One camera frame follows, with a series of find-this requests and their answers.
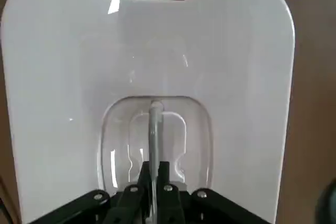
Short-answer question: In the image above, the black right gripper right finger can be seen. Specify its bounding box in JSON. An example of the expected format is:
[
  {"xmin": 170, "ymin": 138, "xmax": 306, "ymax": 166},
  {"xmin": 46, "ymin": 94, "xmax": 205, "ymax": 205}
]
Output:
[{"xmin": 156, "ymin": 161, "xmax": 275, "ymax": 224}]

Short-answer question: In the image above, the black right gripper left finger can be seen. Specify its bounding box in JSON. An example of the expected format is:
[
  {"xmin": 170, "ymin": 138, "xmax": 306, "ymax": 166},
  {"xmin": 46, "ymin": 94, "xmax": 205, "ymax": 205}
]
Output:
[{"xmin": 39, "ymin": 161, "xmax": 153, "ymax": 224}]

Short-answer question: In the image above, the white bin lid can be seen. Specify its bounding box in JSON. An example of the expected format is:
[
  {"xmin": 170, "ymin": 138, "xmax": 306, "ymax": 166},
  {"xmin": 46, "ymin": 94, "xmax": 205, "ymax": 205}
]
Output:
[{"xmin": 0, "ymin": 0, "xmax": 295, "ymax": 224}]

